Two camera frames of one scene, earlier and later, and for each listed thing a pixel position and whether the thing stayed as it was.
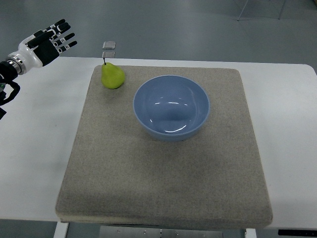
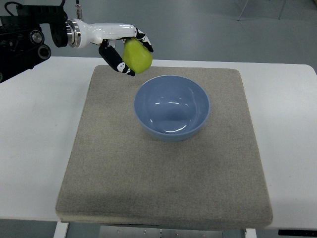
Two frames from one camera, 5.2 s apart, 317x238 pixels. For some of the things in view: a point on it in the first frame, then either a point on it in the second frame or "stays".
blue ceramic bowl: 171,107 stays
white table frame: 61,228 stays
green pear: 112,77 -> 137,57
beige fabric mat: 116,172 stays
